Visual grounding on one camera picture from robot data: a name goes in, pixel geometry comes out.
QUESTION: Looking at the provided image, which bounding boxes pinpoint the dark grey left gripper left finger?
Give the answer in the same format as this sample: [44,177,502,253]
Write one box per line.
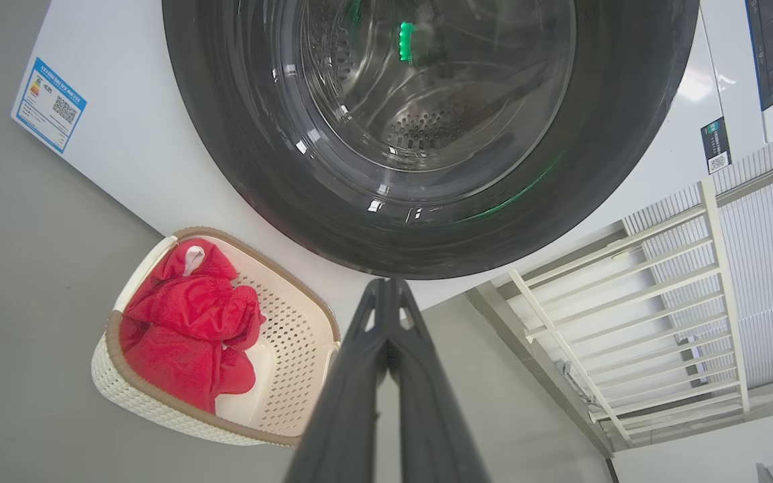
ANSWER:
[284,278,389,483]

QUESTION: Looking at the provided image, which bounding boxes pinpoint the red garment with elastic waistband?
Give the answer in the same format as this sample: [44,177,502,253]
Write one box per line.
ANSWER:
[125,238,267,351]

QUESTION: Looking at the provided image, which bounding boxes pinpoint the cream laundry basket brown rim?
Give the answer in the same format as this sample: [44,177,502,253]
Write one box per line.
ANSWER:
[91,227,342,447]

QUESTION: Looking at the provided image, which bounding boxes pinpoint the white front-load washing machine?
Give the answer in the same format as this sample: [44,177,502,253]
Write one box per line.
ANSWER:
[11,0,773,319]

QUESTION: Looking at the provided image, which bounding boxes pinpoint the white slatted rack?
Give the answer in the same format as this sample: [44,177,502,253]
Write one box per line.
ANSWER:
[507,180,752,445]

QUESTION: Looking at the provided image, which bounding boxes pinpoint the black QR code sticker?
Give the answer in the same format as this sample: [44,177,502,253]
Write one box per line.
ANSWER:
[700,117,732,176]

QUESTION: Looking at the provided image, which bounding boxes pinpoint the dark grey glass washer door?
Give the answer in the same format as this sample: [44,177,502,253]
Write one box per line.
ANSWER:
[162,0,700,281]

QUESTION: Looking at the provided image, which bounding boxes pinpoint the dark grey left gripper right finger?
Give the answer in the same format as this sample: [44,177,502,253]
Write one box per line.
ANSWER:
[386,278,491,483]

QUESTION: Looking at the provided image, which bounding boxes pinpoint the blue energy label sticker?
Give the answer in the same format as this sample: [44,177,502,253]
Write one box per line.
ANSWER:
[11,57,88,156]

